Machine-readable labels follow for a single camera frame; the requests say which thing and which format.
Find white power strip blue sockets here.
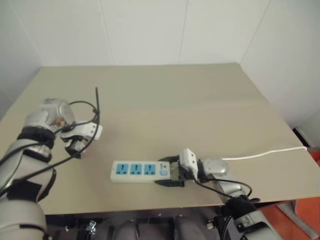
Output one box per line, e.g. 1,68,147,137
109,159,174,184

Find white power strip cord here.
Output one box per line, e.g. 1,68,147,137
221,146,308,161

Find black zip tie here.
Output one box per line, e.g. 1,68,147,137
94,86,102,126

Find black table frame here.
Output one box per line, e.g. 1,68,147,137
44,202,227,240

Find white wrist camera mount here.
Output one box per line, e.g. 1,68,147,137
60,120,104,141
177,148,200,180

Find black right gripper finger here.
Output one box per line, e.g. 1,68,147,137
153,178,186,189
157,155,181,165

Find red object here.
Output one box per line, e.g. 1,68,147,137
307,146,320,176

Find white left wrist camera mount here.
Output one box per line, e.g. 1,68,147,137
60,120,104,141

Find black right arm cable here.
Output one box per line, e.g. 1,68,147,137
191,169,261,240

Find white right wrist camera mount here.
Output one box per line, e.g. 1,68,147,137
177,148,200,180

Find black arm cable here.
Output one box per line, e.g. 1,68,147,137
0,100,101,198
191,169,261,240

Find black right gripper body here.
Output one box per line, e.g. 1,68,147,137
170,159,198,185

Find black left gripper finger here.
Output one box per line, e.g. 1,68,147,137
64,146,82,160

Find small metal clamp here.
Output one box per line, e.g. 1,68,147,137
84,219,99,235

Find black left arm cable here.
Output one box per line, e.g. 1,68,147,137
0,100,101,198

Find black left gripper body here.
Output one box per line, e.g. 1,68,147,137
64,135,89,154

